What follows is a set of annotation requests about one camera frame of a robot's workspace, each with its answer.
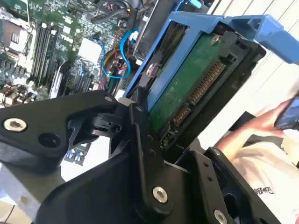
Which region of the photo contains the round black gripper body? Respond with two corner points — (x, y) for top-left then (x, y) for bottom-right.
(35, 149), (204, 224)

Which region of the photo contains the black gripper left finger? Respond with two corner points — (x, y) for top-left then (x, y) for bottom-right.
(0, 86), (175, 217)

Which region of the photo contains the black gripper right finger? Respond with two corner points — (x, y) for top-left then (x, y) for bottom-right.
(177, 146), (282, 224)

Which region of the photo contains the hard disk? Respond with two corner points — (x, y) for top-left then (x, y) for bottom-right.
(123, 11), (299, 150)

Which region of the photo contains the person's hand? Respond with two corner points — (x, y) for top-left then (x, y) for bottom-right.
(253, 98), (294, 139)

